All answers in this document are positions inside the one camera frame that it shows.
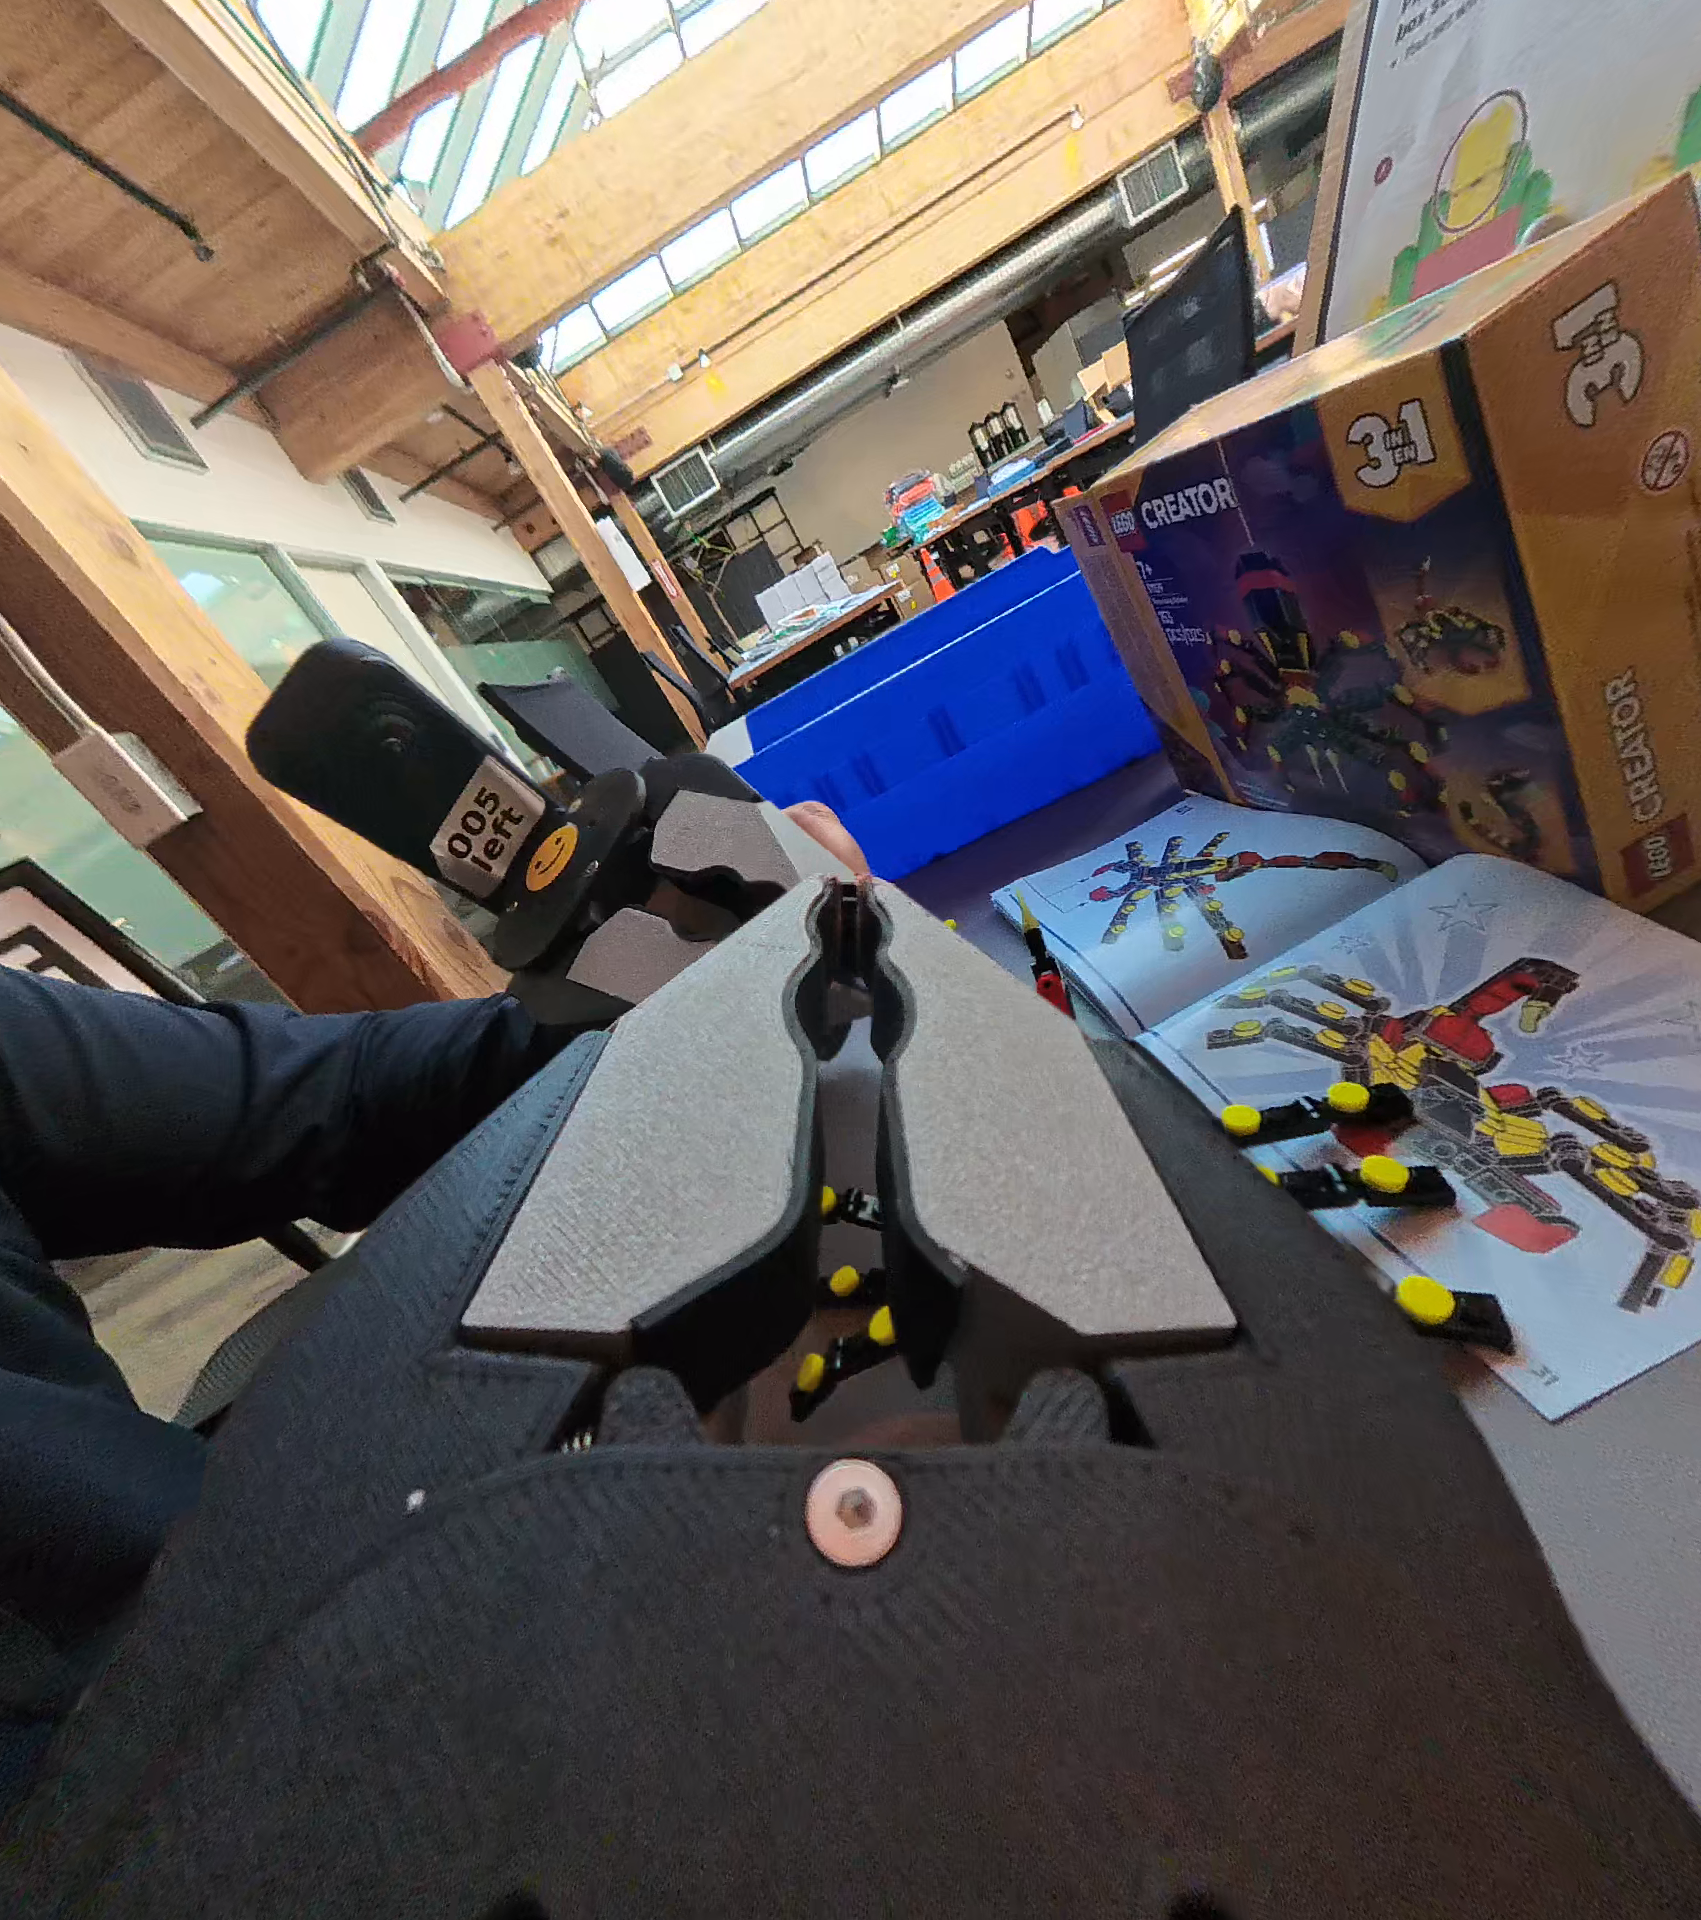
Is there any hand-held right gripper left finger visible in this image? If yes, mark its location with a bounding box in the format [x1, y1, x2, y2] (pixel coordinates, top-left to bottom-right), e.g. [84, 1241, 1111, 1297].
[460, 873, 824, 1409]

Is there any black framed marker sign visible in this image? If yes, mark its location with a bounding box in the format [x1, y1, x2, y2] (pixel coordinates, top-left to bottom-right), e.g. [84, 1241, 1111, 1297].
[0, 860, 205, 1007]

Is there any person's left hand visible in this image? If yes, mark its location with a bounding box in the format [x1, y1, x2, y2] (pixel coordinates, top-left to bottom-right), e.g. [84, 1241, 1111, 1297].
[784, 801, 875, 888]

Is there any black mesh office chair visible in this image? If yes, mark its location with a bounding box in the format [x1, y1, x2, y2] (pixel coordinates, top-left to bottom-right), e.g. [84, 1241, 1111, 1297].
[1123, 210, 1258, 445]

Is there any stack of white boxes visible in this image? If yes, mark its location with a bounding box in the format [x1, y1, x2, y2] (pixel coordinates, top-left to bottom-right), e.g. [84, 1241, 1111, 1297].
[750, 553, 852, 624]

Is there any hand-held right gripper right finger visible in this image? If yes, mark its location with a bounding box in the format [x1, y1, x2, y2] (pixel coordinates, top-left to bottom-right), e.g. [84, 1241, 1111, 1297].
[864, 876, 1243, 1439]

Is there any spider cover instruction booklet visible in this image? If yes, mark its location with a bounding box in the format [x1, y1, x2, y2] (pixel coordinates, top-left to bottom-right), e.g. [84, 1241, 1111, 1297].
[992, 792, 1429, 1036]

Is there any person's left forearm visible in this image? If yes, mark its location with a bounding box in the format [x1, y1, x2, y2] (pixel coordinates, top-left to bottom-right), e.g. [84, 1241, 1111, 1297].
[0, 942, 605, 1269]

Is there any open lego instruction booklet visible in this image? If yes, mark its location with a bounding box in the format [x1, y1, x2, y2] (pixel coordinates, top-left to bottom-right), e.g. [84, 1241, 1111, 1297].
[1133, 851, 1701, 1425]

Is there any grey electrical junction box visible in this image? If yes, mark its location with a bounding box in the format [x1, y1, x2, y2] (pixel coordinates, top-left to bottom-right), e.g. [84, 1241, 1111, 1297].
[53, 731, 201, 850]

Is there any purple yellow lego box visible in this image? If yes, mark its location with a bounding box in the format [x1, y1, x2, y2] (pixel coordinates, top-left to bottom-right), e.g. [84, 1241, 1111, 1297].
[1057, 171, 1701, 918]

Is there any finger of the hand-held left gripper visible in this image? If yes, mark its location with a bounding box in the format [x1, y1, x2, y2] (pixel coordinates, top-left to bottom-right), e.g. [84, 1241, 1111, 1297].
[645, 786, 802, 893]
[563, 903, 719, 1010]

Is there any wooden clipboard instruction sheet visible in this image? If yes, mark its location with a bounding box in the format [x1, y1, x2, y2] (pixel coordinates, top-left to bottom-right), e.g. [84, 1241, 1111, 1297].
[1290, 0, 1701, 506]

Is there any black red lego tail spike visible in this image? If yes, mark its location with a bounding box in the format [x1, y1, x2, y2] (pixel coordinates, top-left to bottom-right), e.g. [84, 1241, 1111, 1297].
[1014, 884, 1076, 1022]

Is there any person's torso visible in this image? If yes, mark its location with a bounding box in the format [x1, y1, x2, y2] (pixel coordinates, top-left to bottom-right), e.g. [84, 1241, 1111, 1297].
[0, 1200, 208, 1920]

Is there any blue plastic bin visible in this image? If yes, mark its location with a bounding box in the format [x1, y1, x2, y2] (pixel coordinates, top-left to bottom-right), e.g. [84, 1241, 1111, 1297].
[736, 548, 1166, 884]

